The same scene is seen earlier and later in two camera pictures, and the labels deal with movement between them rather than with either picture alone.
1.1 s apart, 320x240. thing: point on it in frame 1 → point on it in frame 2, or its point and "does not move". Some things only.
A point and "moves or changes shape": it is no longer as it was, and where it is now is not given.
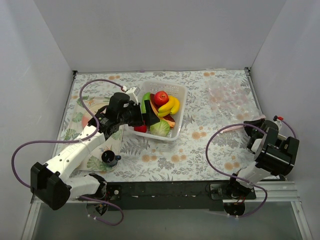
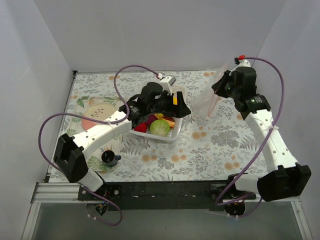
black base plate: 170,196 does not move
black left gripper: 145,114 → 175,105
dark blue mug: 109,159 does not move
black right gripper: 253,128 → 222,84
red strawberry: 140,128 does not move
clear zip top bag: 231,102 moves or changes shape
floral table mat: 208,152 does not move
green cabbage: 161,129 does not move
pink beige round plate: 93,109 does not move
